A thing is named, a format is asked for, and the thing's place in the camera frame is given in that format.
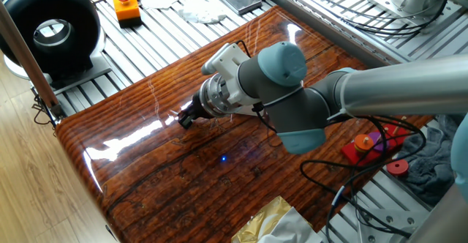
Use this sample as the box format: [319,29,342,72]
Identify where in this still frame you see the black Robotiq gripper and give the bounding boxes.
[177,90,214,130]

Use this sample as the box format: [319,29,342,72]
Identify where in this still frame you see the white crumpled cloth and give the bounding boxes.
[178,0,228,26]

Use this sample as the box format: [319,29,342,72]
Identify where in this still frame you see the orange emergency stop button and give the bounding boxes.
[112,0,143,29]

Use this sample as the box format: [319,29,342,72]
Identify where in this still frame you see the gold foil bag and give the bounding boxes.
[230,195,294,243]

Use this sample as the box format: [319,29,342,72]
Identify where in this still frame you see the grey cloth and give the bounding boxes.
[396,114,458,208]

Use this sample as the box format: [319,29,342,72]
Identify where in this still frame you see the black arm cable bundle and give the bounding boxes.
[252,102,427,237]

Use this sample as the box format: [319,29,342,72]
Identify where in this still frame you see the red ring stacking toy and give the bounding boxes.
[341,116,410,168]

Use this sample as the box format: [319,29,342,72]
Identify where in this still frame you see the grey metal rail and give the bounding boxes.
[262,0,403,68]

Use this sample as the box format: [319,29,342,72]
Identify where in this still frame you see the orange toy ring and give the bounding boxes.
[353,133,375,154]

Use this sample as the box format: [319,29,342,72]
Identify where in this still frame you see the purple toy ring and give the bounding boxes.
[367,131,390,154]

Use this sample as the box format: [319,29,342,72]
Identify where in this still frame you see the black round ring device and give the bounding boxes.
[0,0,113,91]

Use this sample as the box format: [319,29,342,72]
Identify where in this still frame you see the red toy ring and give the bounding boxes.
[385,158,410,177]

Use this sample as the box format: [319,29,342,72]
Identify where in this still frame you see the black looped cables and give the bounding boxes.
[339,0,455,39]

